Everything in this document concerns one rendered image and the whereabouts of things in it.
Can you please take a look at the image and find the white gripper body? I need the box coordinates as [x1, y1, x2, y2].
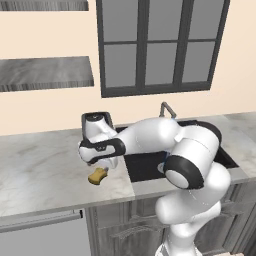
[97, 155, 120, 171]

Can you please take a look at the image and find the yellow sponge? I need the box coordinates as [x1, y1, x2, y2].
[87, 167, 109, 186]

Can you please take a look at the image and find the black sink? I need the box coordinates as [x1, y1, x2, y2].
[114, 119, 240, 183]

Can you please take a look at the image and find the grey wooden cupboard door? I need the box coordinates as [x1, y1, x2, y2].
[87, 199, 169, 256]
[196, 182, 256, 256]

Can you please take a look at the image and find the grey tap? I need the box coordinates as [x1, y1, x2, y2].
[158, 101, 178, 120]

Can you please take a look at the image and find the dark framed window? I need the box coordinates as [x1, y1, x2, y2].
[95, 0, 231, 99]

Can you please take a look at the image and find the grey dishwasher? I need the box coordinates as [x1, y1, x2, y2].
[0, 209, 92, 256]

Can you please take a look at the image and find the grey marble shelf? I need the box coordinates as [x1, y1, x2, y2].
[0, 55, 95, 94]
[0, 0, 90, 12]

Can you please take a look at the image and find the grey dishwasher handle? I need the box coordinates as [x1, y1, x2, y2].
[0, 209, 84, 234]

